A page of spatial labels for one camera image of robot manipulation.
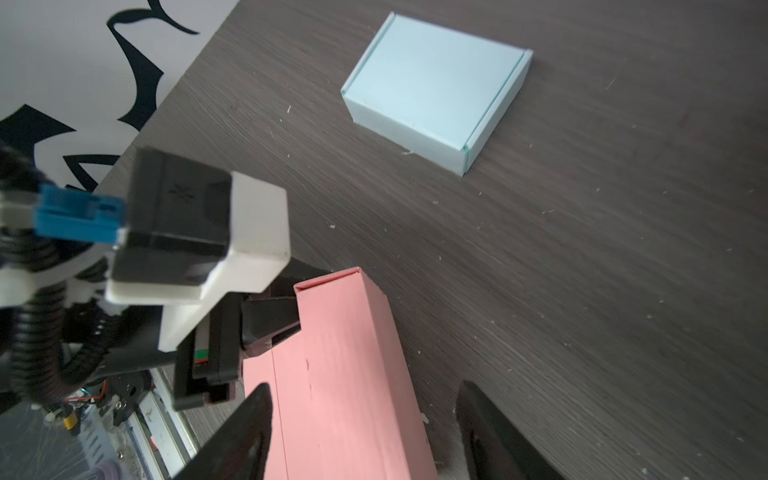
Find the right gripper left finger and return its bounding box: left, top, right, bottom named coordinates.
left=175, top=383, right=273, bottom=480

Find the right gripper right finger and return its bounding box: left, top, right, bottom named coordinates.
left=455, top=380, right=564, bottom=480

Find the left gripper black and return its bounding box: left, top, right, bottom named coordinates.
left=173, top=259, right=327, bottom=411

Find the pink paper box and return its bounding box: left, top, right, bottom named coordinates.
left=243, top=267, right=438, bottom=479

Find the light blue paper box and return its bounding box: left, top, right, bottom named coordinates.
left=340, top=12, right=533, bottom=176

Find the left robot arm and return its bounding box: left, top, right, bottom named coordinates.
left=1, top=147, right=322, bottom=410

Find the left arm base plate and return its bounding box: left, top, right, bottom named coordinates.
left=96, top=370, right=153, bottom=427

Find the white slotted cable duct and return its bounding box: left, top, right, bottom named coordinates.
left=74, top=406, right=130, bottom=480

